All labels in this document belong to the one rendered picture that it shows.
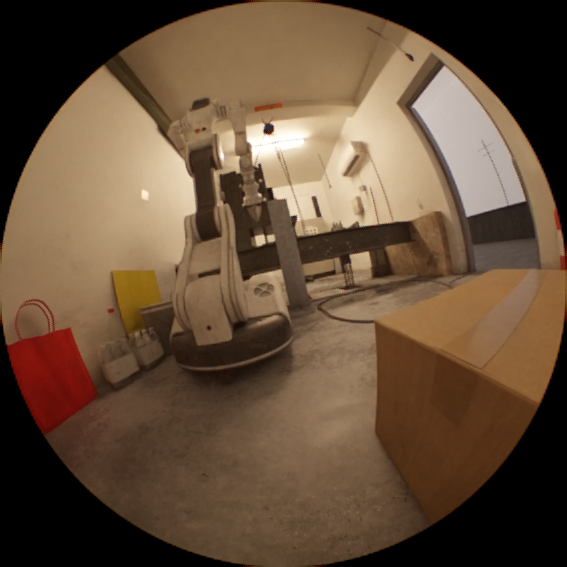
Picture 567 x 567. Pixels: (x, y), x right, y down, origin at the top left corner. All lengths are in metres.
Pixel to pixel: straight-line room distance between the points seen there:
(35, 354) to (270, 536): 0.91
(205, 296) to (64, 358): 0.74
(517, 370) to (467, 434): 0.07
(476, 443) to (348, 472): 0.25
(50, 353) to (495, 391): 1.08
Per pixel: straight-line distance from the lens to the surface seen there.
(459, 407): 0.19
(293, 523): 0.36
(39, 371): 0.97
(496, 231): 8.94
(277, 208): 1.78
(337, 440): 0.43
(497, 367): 0.17
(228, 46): 2.65
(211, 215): 0.86
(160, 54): 2.69
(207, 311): 0.61
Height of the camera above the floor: 0.35
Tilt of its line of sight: 3 degrees down
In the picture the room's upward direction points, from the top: 12 degrees counter-clockwise
